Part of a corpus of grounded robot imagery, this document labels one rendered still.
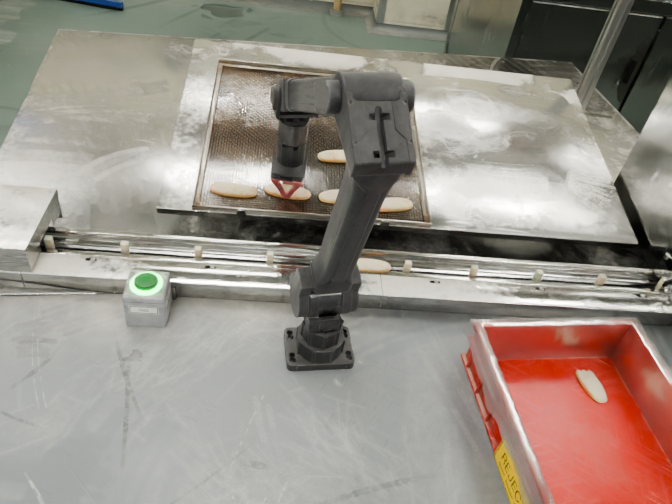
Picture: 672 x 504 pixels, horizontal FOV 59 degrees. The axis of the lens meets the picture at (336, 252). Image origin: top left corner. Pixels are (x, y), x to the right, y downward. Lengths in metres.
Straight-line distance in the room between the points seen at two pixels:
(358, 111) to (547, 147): 0.96
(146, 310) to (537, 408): 0.70
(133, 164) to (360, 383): 0.78
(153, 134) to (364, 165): 1.00
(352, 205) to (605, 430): 0.63
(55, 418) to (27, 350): 0.15
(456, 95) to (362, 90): 0.96
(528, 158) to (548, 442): 0.73
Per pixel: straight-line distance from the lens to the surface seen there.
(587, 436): 1.13
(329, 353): 1.03
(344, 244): 0.82
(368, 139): 0.69
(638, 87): 3.21
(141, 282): 1.08
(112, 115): 1.70
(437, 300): 1.17
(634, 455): 1.16
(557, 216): 1.43
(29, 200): 1.26
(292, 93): 1.03
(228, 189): 1.27
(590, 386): 1.19
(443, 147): 1.48
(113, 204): 1.39
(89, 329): 1.13
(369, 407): 1.03
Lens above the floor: 1.67
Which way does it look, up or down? 42 degrees down
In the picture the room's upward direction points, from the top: 10 degrees clockwise
